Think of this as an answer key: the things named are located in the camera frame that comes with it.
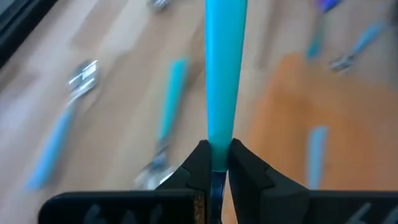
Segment orange translucent bin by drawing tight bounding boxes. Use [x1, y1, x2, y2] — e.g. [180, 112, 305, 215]
[245, 51, 398, 192]

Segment iridescent rainbow spoon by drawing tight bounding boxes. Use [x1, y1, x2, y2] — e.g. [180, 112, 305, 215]
[305, 0, 343, 60]

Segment light blue handled spoon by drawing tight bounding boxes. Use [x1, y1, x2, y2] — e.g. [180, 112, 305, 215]
[24, 58, 100, 191]
[328, 21, 388, 73]
[305, 125, 330, 190]

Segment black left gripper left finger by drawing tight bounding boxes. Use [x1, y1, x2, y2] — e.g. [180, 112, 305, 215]
[37, 139, 213, 224]

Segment teal handled spoon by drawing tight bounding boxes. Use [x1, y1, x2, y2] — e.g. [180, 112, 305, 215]
[134, 57, 191, 190]
[204, 0, 249, 224]

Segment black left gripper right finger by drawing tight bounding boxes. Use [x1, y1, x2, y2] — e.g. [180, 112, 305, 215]
[228, 138, 398, 224]

